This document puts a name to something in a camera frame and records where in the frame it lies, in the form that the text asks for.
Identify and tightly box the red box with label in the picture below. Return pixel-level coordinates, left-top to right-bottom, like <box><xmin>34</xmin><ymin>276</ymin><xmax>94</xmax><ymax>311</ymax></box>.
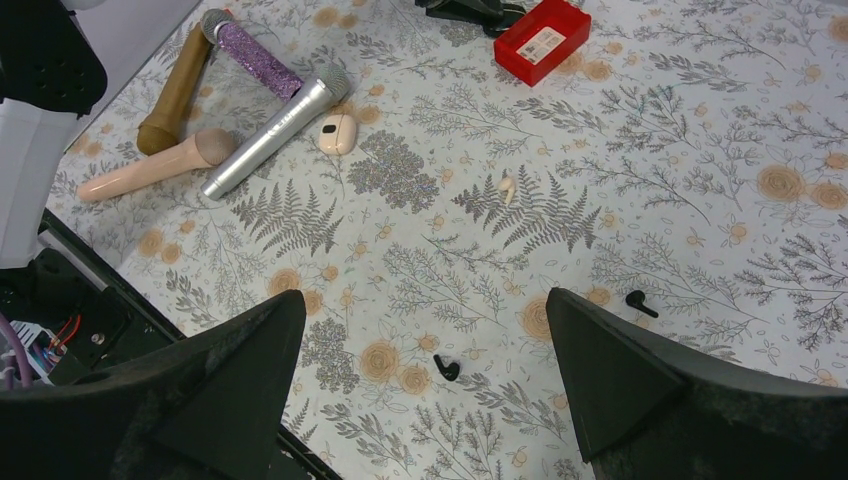
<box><xmin>494</xmin><ymin>0</ymin><xmax>592</xmax><ymax>87</ymax></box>

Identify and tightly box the beige earbud charging case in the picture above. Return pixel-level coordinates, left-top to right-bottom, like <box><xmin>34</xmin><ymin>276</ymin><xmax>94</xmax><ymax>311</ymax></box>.
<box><xmin>317</xmin><ymin>114</ymin><xmax>358</xmax><ymax>156</ymax></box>

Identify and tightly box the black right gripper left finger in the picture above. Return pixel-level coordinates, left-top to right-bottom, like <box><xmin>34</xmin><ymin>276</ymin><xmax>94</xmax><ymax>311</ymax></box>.
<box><xmin>1</xmin><ymin>290</ymin><xmax>306</xmax><ymax>479</ymax></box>

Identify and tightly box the floral table mat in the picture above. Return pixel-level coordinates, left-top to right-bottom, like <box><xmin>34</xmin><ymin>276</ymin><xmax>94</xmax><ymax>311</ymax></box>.
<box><xmin>48</xmin><ymin>1</ymin><xmax>847</xmax><ymax>479</ymax></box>

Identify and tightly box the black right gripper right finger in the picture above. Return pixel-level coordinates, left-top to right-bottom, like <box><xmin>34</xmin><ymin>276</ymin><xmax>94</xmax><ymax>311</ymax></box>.
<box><xmin>546</xmin><ymin>288</ymin><xmax>847</xmax><ymax>479</ymax></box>

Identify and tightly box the black earbud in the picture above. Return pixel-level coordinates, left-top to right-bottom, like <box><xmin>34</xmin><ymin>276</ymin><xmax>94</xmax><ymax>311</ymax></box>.
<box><xmin>433</xmin><ymin>354</ymin><xmax>461</xmax><ymax>382</ymax></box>
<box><xmin>625</xmin><ymin>290</ymin><xmax>659</xmax><ymax>318</ymax></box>

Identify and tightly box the gold brown microphone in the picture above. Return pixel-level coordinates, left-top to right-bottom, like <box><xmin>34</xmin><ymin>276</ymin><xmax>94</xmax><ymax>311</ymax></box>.
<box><xmin>136</xmin><ymin>23</ymin><xmax>211</xmax><ymax>155</ymax></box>

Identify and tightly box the beige earbud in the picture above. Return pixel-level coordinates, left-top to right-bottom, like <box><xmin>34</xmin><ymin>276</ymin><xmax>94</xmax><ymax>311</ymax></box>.
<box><xmin>497</xmin><ymin>176</ymin><xmax>517</xmax><ymax>206</ymax></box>

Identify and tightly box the purple glitter microphone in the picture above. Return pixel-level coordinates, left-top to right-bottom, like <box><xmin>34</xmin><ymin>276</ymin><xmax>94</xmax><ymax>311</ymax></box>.
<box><xmin>200</xmin><ymin>9</ymin><xmax>304</xmax><ymax>101</ymax></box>

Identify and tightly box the silver microphone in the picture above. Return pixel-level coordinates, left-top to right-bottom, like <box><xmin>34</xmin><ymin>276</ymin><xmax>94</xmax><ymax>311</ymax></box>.
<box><xmin>201</xmin><ymin>63</ymin><xmax>351</xmax><ymax>200</ymax></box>

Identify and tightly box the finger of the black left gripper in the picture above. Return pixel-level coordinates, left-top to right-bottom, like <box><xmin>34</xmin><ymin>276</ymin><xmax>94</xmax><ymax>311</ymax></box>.
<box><xmin>414</xmin><ymin>0</ymin><xmax>504</xmax><ymax>24</ymax></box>

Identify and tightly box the pink microphone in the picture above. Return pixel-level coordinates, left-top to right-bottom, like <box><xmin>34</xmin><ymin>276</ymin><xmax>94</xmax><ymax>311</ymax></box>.
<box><xmin>77</xmin><ymin>128</ymin><xmax>236</xmax><ymax>202</ymax></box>

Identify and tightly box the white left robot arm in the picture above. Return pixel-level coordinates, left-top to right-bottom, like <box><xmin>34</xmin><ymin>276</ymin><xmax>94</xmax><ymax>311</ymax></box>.
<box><xmin>1</xmin><ymin>1</ymin><xmax>109</xmax><ymax>269</ymax></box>

